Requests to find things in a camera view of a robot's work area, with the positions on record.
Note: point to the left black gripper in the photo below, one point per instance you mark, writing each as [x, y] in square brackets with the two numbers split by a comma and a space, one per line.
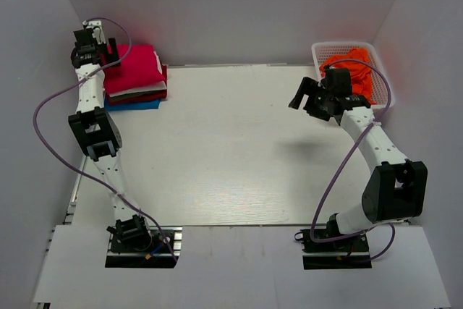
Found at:
[113, 56]

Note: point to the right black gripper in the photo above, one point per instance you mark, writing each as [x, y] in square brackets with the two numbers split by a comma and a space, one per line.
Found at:
[307, 87]

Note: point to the crimson red t-shirt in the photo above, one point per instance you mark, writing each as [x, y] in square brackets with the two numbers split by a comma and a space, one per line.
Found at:
[134, 66]

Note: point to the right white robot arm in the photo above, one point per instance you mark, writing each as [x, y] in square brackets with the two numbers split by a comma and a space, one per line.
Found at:
[397, 184]

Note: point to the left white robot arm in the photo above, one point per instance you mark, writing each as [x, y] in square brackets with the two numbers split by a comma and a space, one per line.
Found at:
[97, 134]

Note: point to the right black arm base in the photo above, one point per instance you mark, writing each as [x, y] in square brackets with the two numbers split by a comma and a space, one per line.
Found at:
[353, 253]

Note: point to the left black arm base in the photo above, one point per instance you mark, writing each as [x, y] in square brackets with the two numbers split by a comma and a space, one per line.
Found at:
[152, 254]

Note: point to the grey folded t-shirt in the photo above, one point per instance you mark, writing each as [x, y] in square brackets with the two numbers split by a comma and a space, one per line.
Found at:
[140, 96]

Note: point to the orange t-shirt in basket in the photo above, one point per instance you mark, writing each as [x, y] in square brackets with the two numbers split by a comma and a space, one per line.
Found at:
[361, 80]

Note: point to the blue folded t-shirt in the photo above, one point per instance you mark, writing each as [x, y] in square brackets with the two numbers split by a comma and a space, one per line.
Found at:
[133, 106]

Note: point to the white plastic perforated basket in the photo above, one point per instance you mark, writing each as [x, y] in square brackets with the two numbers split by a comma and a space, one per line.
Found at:
[321, 51]

